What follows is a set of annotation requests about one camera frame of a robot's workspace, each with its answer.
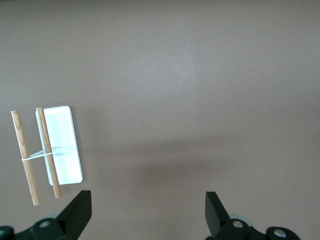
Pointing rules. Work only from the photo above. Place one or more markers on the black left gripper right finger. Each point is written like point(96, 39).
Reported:
point(217, 220)

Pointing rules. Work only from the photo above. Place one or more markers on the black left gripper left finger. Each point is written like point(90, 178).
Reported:
point(72, 217)

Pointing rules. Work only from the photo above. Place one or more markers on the white rack with wooden bars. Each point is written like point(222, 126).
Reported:
point(65, 140)

